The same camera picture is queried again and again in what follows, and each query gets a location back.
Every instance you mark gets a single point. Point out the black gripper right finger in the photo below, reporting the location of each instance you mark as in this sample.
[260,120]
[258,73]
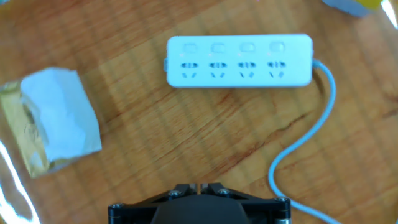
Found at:
[214,188]

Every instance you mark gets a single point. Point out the white four-socket power strip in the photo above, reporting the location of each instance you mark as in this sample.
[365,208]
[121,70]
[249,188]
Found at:
[239,76]

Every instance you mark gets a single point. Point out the green button yellow box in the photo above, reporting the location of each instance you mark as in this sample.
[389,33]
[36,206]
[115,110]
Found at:
[354,6]

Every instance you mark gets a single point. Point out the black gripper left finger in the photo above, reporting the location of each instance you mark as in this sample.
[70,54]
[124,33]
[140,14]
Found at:
[186,188]

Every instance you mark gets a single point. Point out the gold tissue pack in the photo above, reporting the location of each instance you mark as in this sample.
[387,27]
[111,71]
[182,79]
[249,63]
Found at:
[59,124]

